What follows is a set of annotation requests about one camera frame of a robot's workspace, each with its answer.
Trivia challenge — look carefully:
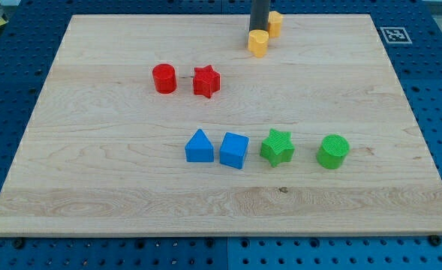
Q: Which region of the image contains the yellow hexagon block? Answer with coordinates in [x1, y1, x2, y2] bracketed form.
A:
[268, 10, 284, 38]

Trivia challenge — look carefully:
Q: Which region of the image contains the green cylinder block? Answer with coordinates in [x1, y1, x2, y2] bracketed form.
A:
[316, 134, 350, 170]

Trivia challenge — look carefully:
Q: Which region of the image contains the blue triangle block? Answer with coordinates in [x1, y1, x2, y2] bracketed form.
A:
[185, 129, 214, 162]

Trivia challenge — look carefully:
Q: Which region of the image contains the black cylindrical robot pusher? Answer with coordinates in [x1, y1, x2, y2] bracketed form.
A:
[249, 0, 270, 31]

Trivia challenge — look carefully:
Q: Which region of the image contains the blue cube block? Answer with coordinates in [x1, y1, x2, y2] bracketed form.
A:
[220, 132, 249, 170]

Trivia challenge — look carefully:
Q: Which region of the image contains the red cylinder block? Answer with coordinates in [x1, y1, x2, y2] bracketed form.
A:
[152, 63, 177, 94]

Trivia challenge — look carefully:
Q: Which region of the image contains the white fiducial marker tag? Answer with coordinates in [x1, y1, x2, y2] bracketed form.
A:
[380, 26, 412, 44]

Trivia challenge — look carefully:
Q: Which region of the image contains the yellow heart block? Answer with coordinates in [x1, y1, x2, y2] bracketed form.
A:
[248, 29, 269, 58]

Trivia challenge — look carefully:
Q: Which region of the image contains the light wooden board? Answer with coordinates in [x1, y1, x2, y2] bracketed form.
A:
[0, 14, 442, 237]

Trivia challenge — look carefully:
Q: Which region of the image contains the green star block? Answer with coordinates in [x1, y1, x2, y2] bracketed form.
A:
[260, 128, 295, 167]

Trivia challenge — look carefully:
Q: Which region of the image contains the red star block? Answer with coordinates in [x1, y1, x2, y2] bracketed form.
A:
[193, 65, 221, 98]

